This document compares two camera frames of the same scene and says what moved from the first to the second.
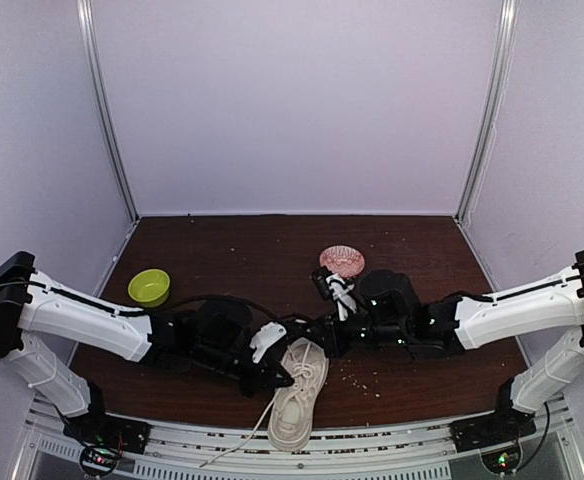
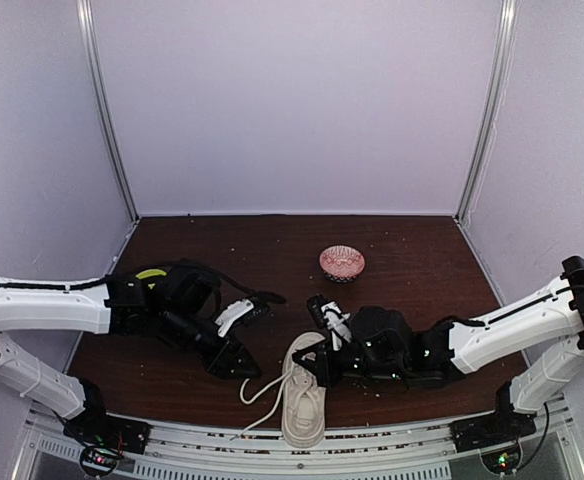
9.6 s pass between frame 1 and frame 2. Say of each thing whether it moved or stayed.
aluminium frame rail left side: stayed
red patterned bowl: stayed
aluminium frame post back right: stayed
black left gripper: moved
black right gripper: moved
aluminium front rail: stayed
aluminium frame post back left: stayed
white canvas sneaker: moved
